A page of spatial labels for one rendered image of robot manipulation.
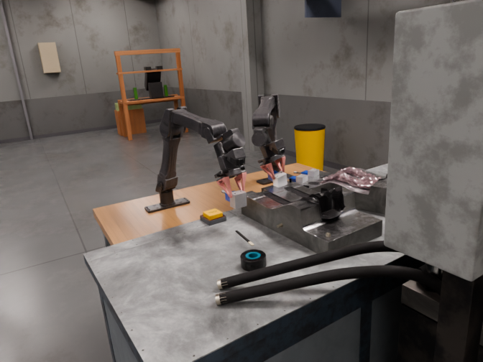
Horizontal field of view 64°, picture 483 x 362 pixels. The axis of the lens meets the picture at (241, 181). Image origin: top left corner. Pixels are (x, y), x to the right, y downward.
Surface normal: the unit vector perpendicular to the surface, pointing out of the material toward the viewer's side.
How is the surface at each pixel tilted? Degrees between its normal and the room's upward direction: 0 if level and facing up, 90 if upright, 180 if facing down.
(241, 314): 0
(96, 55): 90
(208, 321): 0
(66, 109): 90
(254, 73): 90
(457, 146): 90
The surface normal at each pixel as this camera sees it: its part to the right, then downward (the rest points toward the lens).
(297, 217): -0.84, 0.22
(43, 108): 0.50, 0.23
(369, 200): -0.64, 0.27
